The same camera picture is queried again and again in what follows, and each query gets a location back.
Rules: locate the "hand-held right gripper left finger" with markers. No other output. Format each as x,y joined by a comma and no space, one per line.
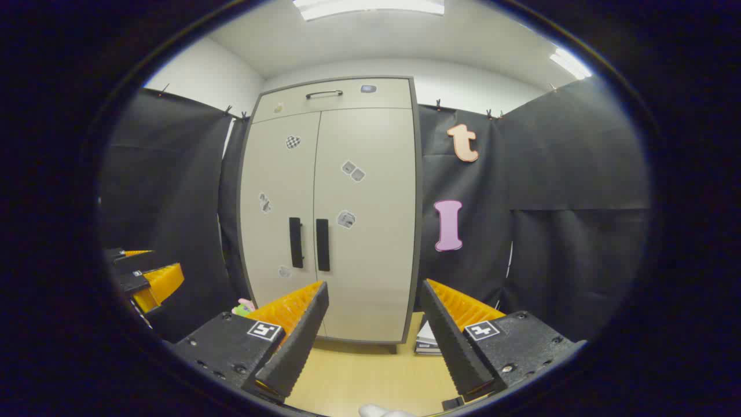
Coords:
298,341

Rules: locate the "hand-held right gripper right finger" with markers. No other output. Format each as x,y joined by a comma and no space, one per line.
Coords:
448,341

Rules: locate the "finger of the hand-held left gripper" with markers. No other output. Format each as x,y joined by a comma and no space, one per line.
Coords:
136,253
162,284

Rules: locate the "grey shoe cabinet door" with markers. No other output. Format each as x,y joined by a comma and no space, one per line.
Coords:
278,191
376,260

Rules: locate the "grey double-door shoe cabinet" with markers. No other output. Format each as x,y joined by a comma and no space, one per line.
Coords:
418,231

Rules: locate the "grey cabinet drawer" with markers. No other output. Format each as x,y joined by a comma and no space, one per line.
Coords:
347,109

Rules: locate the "stack of books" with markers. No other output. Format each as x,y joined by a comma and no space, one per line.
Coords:
427,341

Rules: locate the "pink green plush toy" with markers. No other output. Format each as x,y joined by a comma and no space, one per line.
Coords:
246,306

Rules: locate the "white rounded object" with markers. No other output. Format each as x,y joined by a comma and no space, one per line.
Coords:
382,412

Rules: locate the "black backdrop cloth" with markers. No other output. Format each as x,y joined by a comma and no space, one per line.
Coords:
579,174

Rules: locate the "ceiling light panel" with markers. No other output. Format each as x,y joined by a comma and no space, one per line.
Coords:
570,63
370,7

